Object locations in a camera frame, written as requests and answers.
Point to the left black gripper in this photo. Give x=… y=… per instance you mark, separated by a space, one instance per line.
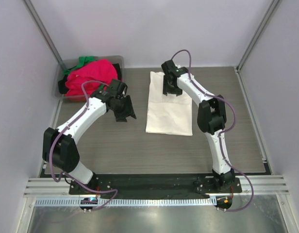
x=128 y=110

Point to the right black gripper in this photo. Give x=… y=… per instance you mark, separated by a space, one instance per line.
x=166 y=89

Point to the white t shirt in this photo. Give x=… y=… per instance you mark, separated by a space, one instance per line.
x=167 y=114

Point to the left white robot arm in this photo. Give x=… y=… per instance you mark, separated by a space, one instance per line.
x=60 y=144

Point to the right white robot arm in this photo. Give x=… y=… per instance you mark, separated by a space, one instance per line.
x=211 y=121

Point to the pink t shirt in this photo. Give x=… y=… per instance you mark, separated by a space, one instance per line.
x=94 y=72

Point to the green t shirt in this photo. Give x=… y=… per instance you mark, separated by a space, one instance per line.
x=82 y=61

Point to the clear plastic storage bin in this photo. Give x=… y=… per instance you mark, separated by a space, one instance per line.
x=73 y=62

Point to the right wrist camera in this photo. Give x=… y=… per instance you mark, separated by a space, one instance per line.
x=169 y=66

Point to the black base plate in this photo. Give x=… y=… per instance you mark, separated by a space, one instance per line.
x=147 y=183

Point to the white slotted cable duct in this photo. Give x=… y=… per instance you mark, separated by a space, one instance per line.
x=93 y=202

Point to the right aluminium post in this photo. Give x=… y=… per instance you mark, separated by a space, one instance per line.
x=259 y=31

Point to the aluminium post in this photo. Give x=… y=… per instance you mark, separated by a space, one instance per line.
x=41 y=27
x=259 y=31

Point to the aluminium rail frame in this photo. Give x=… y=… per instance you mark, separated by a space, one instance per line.
x=46 y=187

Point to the left aluminium post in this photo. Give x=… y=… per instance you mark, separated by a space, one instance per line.
x=41 y=27

